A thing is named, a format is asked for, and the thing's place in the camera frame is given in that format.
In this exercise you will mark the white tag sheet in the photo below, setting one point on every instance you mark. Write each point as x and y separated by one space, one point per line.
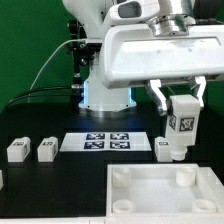
105 141

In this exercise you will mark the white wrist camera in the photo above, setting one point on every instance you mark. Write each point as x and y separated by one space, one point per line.
125 12

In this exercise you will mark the white square table top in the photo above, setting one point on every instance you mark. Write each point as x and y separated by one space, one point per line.
163 194

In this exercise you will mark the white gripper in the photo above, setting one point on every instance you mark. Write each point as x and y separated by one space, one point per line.
131 55

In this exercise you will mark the white block left edge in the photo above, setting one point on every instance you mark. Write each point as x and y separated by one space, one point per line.
1 180

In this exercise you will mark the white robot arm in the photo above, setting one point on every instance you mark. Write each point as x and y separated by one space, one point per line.
174 19

